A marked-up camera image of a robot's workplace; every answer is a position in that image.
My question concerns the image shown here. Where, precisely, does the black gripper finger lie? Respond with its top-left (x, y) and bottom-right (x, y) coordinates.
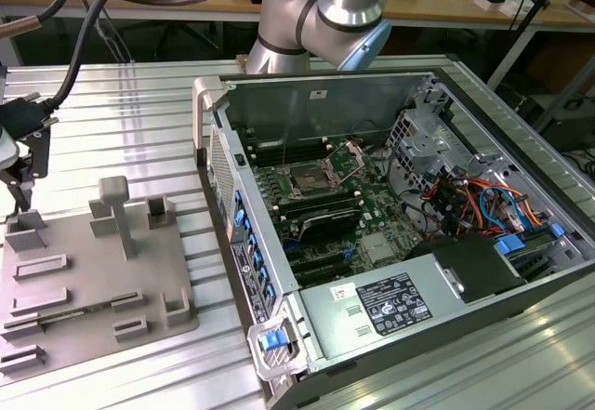
top-left (11, 126), bottom-right (51, 218)
top-left (0, 166), bottom-right (23, 216)

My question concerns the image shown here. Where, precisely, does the black RAM slot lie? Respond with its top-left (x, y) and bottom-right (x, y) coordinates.
top-left (250, 144), bottom-right (329, 164)
top-left (277, 195), bottom-right (363, 218)
top-left (248, 136), bottom-right (326, 153)
top-left (273, 188), bottom-right (357, 206)

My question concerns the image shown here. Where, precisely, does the CPU socket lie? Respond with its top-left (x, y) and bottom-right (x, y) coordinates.
top-left (286, 166), bottom-right (329, 200)

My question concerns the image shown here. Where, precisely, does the black expansion slot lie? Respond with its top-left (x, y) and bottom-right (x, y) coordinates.
top-left (288, 247), bottom-right (350, 271)
top-left (295, 260), bottom-right (359, 288)

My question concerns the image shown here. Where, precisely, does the grey parts rack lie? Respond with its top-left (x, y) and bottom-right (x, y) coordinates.
top-left (0, 175), bottom-right (202, 377)

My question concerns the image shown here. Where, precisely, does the green RAM stick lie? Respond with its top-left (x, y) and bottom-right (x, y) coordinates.
top-left (36, 302), bottom-right (117, 323)

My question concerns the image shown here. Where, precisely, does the blue case latch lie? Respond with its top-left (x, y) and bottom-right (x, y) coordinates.
top-left (258, 329), bottom-right (285, 351)

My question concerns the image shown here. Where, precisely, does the black graphics card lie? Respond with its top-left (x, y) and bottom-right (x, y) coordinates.
top-left (297, 208), bottom-right (363, 245)

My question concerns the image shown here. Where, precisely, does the metal socket cover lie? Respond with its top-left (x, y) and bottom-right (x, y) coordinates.
top-left (324, 141), bottom-right (369, 184)

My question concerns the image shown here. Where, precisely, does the green motherboard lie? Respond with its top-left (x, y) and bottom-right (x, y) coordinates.
top-left (245, 133), bottom-right (447, 290)

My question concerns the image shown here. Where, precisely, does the grey power supply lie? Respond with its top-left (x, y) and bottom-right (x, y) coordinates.
top-left (297, 264), bottom-right (466, 363)

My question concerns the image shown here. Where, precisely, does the silver chipset heat sink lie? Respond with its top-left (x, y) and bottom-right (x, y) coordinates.
top-left (360, 232), bottom-right (392, 263)

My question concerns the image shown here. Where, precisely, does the open grey PC case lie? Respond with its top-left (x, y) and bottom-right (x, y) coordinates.
top-left (192, 66), bottom-right (595, 410)

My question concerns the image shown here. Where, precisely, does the silver perforated drive cage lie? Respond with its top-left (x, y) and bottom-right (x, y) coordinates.
top-left (384, 106), bottom-right (469, 183)

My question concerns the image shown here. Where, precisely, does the black plastic shroud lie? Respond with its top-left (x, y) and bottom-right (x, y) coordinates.
top-left (403, 235), bottom-right (529, 303)

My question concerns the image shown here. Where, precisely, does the large blue disk clip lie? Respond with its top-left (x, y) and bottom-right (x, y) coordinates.
top-left (494, 234), bottom-right (525, 257)

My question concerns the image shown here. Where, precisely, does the small white box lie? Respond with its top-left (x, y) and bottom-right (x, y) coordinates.
top-left (499, 0), bottom-right (535, 17)

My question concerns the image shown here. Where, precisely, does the black PC tower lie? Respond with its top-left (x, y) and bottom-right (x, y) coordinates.
top-left (534, 91), bottom-right (595, 151)

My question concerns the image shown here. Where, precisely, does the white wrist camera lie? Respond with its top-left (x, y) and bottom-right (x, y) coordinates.
top-left (0, 126), bottom-right (20, 165)

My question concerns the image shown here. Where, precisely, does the black screw-lock cable plug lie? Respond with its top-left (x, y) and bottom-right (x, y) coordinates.
top-left (0, 96), bottom-right (60, 139)

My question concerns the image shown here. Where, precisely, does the thick cable with silver sleeve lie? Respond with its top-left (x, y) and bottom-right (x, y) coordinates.
top-left (0, 0), bottom-right (80, 42)

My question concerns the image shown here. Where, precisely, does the black wire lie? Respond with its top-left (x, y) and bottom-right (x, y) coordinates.
top-left (385, 147), bottom-right (441, 237)

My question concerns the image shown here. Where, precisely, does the red wire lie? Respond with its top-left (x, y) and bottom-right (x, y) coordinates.
top-left (417, 181), bottom-right (447, 206)

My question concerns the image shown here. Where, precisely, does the orange wire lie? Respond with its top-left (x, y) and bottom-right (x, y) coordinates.
top-left (457, 175), bottom-right (545, 225)

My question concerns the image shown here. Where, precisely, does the blue wire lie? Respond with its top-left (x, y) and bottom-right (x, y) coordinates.
top-left (478, 186), bottom-right (536, 228)

